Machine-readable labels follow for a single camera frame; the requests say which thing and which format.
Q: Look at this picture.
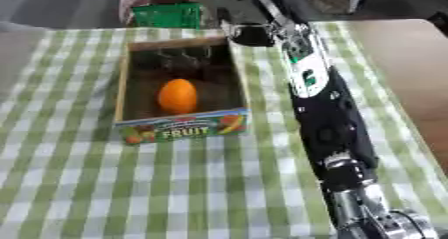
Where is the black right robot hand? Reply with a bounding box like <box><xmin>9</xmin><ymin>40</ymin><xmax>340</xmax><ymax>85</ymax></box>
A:
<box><xmin>218</xmin><ymin>0</ymin><xmax>312</xmax><ymax>48</ymax></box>

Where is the cardboard box with fruit print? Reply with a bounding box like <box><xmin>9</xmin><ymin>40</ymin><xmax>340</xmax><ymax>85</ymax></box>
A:
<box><xmin>112</xmin><ymin>36</ymin><xmax>254</xmax><ymax>146</ymax></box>

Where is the green plastic basket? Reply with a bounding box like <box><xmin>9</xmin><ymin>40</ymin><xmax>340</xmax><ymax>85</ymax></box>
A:
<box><xmin>129</xmin><ymin>2</ymin><xmax>203</xmax><ymax>30</ymax></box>

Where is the orange toy fruit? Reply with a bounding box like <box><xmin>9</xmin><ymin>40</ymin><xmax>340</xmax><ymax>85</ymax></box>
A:
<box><xmin>155</xmin><ymin>78</ymin><xmax>200</xmax><ymax>115</ymax></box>

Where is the pale pink bag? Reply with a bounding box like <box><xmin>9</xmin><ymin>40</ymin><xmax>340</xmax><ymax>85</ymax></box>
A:
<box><xmin>117</xmin><ymin>0</ymin><xmax>154</xmax><ymax>25</ymax></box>

